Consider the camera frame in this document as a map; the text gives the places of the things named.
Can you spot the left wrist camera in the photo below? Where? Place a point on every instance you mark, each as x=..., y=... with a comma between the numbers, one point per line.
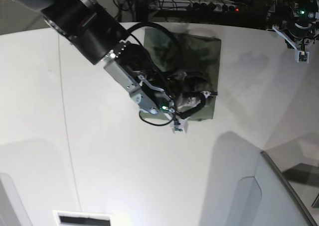
x=301, y=56

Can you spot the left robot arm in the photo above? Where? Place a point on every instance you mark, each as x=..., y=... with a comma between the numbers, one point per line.
x=298, y=20

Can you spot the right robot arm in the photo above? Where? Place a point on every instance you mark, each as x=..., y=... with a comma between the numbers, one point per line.
x=100, y=37

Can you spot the black power strip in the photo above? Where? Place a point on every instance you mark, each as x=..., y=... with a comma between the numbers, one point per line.
x=214, y=6

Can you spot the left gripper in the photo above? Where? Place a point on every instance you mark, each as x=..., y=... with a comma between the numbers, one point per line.
x=302, y=33

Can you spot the olive green t-shirt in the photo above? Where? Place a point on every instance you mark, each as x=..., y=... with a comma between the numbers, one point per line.
x=198, y=54

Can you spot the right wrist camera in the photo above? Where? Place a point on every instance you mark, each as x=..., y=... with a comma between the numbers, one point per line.
x=179, y=125

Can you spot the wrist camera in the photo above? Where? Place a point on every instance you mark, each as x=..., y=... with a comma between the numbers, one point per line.
x=179, y=125
x=301, y=56

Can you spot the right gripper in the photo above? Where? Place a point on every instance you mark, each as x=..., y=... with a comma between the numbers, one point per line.
x=194, y=93

